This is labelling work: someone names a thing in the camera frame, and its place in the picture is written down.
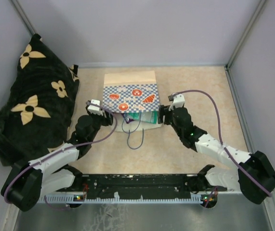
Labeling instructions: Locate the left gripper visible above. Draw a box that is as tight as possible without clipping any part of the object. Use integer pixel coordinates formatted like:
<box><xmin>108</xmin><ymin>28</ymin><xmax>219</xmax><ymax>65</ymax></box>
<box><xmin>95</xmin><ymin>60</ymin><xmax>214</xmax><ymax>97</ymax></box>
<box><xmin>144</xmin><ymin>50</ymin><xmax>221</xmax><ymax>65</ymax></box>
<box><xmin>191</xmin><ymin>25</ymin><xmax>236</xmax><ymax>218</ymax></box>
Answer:
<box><xmin>85</xmin><ymin>106</ymin><xmax>114</xmax><ymax>142</ymax></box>

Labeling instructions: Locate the teal Fox's mint candy bag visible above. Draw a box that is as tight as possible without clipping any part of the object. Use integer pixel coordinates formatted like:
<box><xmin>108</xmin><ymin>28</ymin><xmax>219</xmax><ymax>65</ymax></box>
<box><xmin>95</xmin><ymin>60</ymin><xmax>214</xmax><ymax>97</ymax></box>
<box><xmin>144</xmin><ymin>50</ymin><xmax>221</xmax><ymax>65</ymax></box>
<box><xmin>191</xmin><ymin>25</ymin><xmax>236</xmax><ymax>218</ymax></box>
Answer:
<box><xmin>124</xmin><ymin>111</ymin><xmax>157</xmax><ymax>124</ymax></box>

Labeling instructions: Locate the checkered paper bag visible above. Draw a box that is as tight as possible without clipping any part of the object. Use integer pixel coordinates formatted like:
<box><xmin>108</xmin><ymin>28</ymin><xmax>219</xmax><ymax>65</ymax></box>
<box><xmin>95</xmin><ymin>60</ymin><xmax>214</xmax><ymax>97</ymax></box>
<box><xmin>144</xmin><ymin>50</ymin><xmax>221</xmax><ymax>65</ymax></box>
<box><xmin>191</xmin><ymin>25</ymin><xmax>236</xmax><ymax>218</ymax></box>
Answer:
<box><xmin>103</xmin><ymin>70</ymin><xmax>161</xmax><ymax>133</ymax></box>

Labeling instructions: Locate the purple candy bag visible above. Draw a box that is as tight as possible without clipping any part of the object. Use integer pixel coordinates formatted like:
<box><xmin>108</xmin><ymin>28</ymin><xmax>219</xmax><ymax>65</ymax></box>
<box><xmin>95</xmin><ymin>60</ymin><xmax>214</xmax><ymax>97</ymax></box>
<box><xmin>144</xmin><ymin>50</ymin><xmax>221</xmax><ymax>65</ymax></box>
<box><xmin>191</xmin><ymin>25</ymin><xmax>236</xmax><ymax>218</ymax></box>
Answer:
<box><xmin>121</xmin><ymin>113</ymin><xmax>131</xmax><ymax>124</ymax></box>

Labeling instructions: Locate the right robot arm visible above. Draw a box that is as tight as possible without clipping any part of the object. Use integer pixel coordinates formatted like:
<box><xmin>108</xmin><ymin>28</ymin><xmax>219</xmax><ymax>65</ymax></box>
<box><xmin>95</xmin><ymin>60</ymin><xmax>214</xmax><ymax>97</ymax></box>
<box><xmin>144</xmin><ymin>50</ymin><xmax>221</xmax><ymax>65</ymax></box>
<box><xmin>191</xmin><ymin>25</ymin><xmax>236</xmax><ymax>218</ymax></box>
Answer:
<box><xmin>158</xmin><ymin>105</ymin><xmax>275</xmax><ymax>205</ymax></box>

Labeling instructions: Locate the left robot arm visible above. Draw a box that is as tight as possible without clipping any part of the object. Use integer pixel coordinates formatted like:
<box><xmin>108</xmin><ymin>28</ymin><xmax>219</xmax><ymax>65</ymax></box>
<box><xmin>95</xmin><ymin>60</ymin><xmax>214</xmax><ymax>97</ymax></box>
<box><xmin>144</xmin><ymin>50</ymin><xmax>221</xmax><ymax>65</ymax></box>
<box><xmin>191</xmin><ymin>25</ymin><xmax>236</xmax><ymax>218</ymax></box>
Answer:
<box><xmin>1</xmin><ymin>102</ymin><xmax>118</xmax><ymax>212</ymax></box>

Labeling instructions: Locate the black floral pillow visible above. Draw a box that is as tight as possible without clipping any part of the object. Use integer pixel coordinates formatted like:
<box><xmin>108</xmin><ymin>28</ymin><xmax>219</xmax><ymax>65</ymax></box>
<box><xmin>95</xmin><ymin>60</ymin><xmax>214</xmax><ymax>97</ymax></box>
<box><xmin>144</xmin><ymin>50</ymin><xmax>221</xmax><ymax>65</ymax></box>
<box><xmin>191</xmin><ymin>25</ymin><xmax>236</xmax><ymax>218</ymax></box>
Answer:
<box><xmin>0</xmin><ymin>34</ymin><xmax>79</xmax><ymax>167</ymax></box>

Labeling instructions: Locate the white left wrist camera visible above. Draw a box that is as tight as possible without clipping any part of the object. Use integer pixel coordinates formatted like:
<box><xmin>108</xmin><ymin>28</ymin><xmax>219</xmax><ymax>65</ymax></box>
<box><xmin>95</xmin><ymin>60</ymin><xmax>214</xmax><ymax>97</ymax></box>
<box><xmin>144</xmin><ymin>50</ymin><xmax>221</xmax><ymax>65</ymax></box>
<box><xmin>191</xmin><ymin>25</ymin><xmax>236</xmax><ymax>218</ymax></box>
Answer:
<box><xmin>86</xmin><ymin>99</ymin><xmax>103</xmax><ymax>116</ymax></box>

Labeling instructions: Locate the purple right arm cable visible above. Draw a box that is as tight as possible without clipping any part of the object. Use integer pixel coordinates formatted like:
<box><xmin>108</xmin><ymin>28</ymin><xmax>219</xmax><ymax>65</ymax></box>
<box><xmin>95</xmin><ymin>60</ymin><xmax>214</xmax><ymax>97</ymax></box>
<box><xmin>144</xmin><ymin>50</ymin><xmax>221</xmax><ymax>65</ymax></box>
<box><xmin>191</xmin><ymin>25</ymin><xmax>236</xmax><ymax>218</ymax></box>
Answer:
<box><xmin>173</xmin><ymin>89</ymin><xmax>273</xmax><ymax>198</ymax></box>

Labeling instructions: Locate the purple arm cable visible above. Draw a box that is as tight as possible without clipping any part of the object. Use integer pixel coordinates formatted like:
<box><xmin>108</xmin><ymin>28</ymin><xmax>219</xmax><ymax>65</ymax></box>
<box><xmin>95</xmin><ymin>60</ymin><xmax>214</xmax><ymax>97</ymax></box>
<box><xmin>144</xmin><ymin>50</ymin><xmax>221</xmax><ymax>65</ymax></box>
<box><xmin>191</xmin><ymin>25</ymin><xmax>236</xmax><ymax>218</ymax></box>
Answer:
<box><xmin>3</xmin><ymin>104</ymin><xmax>118</xmax><ymax>204</ymax></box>
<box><xmin>173</xmin><ymin>89</ymin><xmax>273</xmax><ymax>198</ymax></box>

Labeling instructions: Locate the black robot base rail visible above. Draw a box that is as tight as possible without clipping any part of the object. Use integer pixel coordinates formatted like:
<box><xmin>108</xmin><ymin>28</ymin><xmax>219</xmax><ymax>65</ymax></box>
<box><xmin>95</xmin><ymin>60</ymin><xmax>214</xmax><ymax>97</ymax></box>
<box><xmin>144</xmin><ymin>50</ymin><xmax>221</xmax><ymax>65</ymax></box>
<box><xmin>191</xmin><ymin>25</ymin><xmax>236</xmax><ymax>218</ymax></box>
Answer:
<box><xmin>55</xmin><ymin>172</ymin><xmax>227</xmax><ymax>200</ymax></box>

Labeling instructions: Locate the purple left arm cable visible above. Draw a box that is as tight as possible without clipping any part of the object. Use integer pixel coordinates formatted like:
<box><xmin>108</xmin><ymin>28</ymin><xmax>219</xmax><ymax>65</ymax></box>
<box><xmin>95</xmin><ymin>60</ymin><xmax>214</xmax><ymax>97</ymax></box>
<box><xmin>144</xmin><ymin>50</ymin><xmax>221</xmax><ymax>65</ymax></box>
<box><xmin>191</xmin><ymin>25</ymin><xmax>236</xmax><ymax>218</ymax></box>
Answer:
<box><xmin>3</xmin><ymin>104</ymin><xmax>118</xmax><ymax>204</ymax></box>

